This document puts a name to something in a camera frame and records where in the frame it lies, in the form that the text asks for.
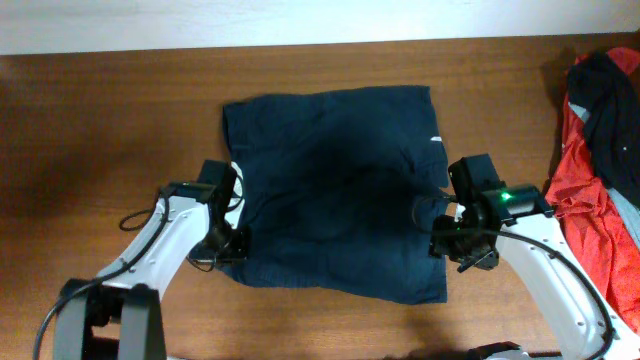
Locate dark navy blue shorts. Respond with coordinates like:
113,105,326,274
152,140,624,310
222,85,448,305

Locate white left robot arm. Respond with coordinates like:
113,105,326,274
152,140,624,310
46,160,250,360

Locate red mesh shirt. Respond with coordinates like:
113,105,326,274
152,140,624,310
546,48,639,331

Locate black garment on pile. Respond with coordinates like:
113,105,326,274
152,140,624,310
568,53,639,206

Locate light grey garment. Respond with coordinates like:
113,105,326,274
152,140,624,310
568,102,640,247

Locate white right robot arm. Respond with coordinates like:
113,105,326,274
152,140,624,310
429,154,639,359

